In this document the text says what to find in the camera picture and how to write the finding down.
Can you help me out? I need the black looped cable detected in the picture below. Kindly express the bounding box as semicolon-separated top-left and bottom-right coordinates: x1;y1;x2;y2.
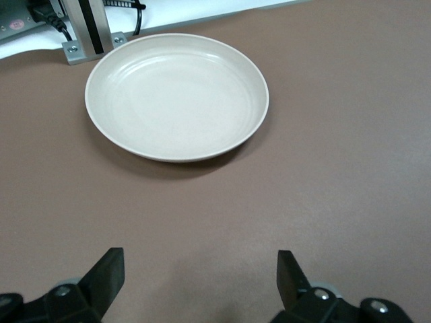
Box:
103;0;147;36

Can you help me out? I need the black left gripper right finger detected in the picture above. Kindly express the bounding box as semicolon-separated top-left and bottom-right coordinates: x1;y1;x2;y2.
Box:
276;250;343;323

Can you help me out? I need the black plug cable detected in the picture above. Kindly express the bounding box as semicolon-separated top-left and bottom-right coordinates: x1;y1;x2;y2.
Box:
29;0;73;42

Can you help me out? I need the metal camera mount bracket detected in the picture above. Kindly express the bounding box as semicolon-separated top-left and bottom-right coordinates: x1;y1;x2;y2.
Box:
61;0;129;66

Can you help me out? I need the beige plate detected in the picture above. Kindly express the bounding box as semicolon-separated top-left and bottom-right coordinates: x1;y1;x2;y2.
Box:
84;32;270;164

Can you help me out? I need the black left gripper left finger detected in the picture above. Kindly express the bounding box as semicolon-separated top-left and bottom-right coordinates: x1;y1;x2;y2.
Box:
43;248;126;323

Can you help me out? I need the grey device box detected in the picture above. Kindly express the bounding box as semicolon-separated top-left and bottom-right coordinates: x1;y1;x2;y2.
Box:
0;0;46;40

